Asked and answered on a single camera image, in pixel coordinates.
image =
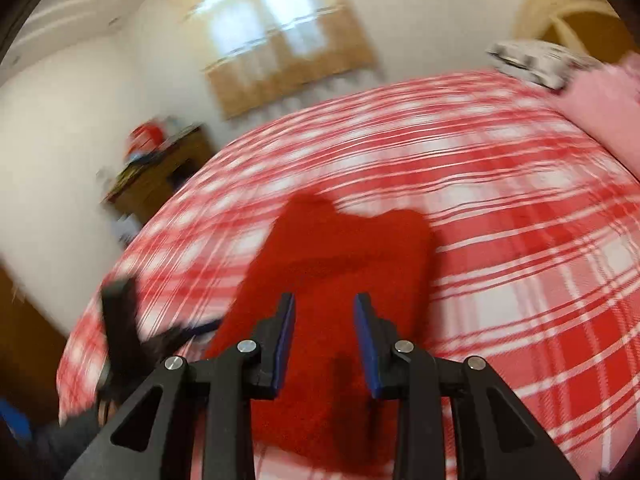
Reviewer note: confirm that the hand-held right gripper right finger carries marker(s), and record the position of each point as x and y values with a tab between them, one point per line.
369	350

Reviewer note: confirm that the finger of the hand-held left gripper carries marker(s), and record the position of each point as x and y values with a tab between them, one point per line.
200	331

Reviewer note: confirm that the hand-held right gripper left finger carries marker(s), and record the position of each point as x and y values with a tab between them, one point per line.
280	355

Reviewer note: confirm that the red embroidered knit sweater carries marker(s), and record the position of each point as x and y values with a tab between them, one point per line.
330	330

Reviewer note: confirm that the wooden dresser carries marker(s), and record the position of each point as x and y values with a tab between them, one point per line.
155	175

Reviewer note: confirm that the red plaid bed sheet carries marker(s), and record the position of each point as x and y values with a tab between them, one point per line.
500	240

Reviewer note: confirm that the red plastic bag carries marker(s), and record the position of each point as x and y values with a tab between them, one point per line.
146	135

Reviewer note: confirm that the beige patterned window curtain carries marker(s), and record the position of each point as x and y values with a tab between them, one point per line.
285	35

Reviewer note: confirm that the grey patterned pillow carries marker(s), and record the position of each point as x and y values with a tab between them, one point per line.
540	60

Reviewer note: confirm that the pink blanket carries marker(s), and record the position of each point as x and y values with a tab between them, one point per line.
600	105

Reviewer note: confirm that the cream wooden headboard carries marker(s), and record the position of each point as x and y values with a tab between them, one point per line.
570	5

